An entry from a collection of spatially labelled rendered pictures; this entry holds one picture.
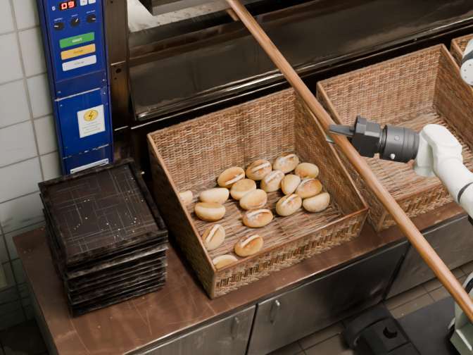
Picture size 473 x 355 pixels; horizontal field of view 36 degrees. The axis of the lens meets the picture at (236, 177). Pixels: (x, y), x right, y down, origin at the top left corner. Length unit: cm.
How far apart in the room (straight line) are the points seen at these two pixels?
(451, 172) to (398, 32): 94
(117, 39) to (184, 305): 80
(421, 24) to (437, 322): 108
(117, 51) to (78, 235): 51
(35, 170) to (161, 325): 59
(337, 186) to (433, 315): 70
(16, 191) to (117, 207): 37
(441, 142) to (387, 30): 84
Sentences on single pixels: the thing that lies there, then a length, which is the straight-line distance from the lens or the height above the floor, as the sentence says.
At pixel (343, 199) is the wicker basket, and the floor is 66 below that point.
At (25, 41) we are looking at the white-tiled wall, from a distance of 189.
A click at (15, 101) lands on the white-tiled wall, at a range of 201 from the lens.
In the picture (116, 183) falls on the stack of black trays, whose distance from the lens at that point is 208.
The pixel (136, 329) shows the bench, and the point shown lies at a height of 58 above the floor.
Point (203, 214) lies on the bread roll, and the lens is 232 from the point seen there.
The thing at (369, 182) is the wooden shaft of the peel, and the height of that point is 120.
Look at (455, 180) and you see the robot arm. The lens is 172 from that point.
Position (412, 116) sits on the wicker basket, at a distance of 285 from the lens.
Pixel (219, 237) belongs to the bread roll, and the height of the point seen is 63.
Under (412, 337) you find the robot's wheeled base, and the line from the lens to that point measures 276.
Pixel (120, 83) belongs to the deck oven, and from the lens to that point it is 210.
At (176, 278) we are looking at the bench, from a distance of 225.
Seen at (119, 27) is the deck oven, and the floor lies 126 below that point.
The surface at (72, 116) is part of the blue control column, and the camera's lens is 207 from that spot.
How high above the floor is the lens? 249
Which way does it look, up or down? 50 degrees down
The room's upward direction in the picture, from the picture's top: 8 degrees clockwise
